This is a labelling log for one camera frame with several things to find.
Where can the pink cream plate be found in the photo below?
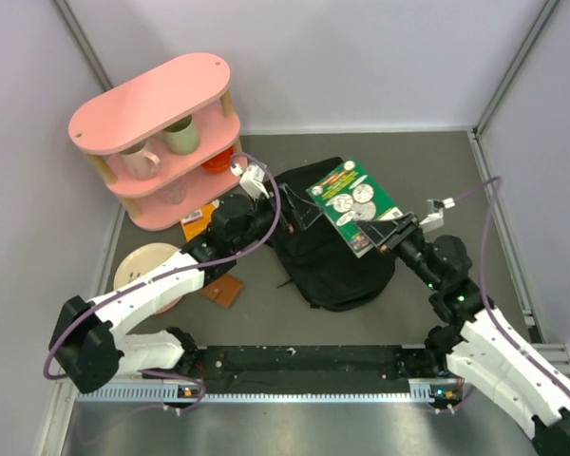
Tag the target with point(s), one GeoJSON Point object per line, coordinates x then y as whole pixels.
{"type": "Point", "coordinates": [141, 261]}

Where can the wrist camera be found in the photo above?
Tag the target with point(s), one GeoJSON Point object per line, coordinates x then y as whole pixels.
{"type": "Point", "coordinates": [435, 218]}
{"type": "Point", "coordinates": [250, 179]}

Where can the black student backpack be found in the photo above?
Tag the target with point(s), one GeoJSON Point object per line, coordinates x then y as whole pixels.
{"type": "Point", "coordinates": [319, 263]}

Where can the green mug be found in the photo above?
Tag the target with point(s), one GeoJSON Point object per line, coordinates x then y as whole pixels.
{"type": "Point", "coordinates": [182, 137]}

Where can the brown leather wallet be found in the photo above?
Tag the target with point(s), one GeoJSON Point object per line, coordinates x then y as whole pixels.
{"type": "Point", "coordinates": [224, 291]}

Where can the pink three-tier shelf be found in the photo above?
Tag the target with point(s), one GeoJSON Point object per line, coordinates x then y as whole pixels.
{"type": "Point", "coordinates": [140, 109]}

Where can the orange paperback book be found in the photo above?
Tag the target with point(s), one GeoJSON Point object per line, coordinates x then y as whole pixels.
{"type": "Point", "coordinates": [196, 222]}

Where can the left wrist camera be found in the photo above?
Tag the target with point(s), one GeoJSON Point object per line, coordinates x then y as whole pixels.
{"type": "Point", "coordinates": [250, 179]}

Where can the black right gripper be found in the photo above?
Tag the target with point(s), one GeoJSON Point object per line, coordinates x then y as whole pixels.
{"type": "Point", "coordinates": [379, 231]}

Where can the clear glass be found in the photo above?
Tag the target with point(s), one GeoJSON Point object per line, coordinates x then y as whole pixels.
{"type": "Point", "coordinates": [173, 194]}

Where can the pink mug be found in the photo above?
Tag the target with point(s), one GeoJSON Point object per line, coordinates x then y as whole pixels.
{"type": "Point", "coordinates": [141, 160]}

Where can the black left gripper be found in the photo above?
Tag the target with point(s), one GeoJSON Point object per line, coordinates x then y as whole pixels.
{"type": "Point", "coordinates": [307, 214]}

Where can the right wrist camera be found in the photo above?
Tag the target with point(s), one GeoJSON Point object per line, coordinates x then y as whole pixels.
{"type": "Point", "coordinates": [435, 218]}

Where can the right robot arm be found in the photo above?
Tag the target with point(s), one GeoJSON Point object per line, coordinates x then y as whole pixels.
{"type": "Point", "coordinates": [476, 342]}

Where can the green puzzle book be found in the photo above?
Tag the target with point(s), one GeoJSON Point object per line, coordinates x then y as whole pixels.
{"type": "Point", "coordinates": [348, 194]}

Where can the slotted cable duct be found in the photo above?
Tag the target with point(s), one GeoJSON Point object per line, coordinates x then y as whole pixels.
{"type": "Point", "coordinates": [173, 393]}

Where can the orange bowl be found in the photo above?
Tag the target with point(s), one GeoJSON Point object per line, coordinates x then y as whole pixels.
{"type": "Point", "coordinates": [219, 163]}

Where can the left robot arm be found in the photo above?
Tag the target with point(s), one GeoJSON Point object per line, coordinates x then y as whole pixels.
{"type": "Point", "coordinates": [92, 340]}

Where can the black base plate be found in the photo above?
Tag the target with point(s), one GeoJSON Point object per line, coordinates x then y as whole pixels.
{"type": "Point", "coordinates": [391, 362]}

